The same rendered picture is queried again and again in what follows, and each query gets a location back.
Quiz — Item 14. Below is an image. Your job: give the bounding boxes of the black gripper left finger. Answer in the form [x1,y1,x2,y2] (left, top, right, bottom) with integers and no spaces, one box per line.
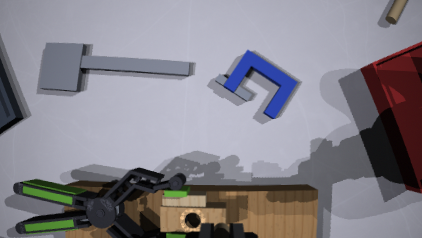
[185,223,214,238]

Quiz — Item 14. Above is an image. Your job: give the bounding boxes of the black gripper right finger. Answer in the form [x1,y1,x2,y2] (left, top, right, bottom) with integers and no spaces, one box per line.
[229,223,258,238]

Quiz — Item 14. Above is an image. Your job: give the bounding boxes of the wooden dowel pin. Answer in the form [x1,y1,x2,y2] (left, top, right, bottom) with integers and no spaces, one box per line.
[214,223,229,238]

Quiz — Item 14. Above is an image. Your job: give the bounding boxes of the dark blue-grey shallow tray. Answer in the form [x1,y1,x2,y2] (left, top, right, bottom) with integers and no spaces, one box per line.
[0,59,24,134]

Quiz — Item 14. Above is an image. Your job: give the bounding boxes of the tan cylindrical rod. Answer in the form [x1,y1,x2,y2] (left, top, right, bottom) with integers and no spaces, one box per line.
[386,0,407,24]

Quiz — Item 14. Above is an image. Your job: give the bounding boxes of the red open tray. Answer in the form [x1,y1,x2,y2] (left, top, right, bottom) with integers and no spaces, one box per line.
[360,42,422,194]

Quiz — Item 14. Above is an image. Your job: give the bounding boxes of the brown wooden bench board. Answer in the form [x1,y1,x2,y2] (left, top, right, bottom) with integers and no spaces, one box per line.
[65,180,318,238]

